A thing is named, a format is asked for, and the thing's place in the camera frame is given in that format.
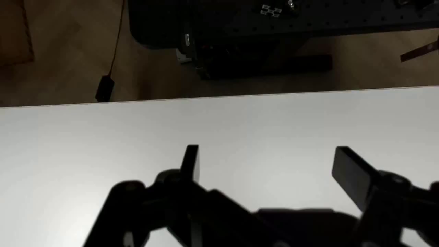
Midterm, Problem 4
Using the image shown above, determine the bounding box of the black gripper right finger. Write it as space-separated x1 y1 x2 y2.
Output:
331 145 439 247

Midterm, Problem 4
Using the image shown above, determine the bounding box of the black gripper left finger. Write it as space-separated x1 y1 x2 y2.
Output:
81 144 258 247

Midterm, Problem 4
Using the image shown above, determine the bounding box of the small black power adapter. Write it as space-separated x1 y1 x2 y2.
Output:
94 74 117 103

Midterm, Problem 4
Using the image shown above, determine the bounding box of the reddish brown stick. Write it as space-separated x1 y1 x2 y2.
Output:
400 37 439 64

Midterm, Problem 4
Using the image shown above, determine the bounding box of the black perforated breadboard base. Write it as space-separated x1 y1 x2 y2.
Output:
128 0 439 49

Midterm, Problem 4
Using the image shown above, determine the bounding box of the black cable with plug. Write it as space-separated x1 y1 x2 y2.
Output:
107 0 128 78

